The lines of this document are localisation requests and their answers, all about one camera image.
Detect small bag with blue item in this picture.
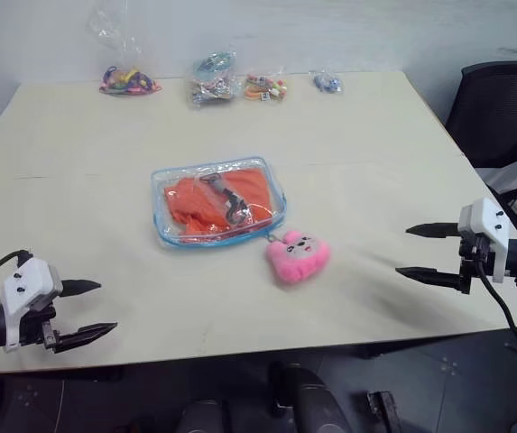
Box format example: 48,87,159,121
309,67,346,96

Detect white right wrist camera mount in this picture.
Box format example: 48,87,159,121
457,197,512,284

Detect plastic bag of orange trinkets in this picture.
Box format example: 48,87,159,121
243,67,291,105

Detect black mesh office chair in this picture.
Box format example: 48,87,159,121
444,60,517,241

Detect large dark rounded shape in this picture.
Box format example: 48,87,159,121
268,360,355,433

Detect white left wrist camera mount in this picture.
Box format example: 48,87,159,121
0,257,64,354

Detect small dark rounded shape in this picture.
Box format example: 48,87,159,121
180,398,233,433

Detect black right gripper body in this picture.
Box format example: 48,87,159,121
457,233,497,297

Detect small black block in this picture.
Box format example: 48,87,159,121
365,391,400,433

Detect plastic bag of colourful bands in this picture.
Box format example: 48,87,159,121
86,1,165,97

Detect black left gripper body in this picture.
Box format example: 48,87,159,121
16,305,60,355

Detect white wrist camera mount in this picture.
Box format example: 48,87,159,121
0,257,64,354
457,197,512,284

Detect plastic bag of mixed trinkets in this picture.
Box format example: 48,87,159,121
188,50,238,111

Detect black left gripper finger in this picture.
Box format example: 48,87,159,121
60,279,103,299
52,321,119,355

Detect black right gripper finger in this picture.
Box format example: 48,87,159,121
394,265,463,292
405,221,462,240

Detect pink plush bunny charm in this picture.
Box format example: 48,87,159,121
263,229,332,286

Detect black keychain clip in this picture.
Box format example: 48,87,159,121
198,172,249,227

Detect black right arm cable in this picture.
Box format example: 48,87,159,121
475,254,517,364

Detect orange cloth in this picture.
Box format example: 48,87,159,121
163,167,272,240

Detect clear pouch with orange cloth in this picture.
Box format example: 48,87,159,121
150,155,288,250

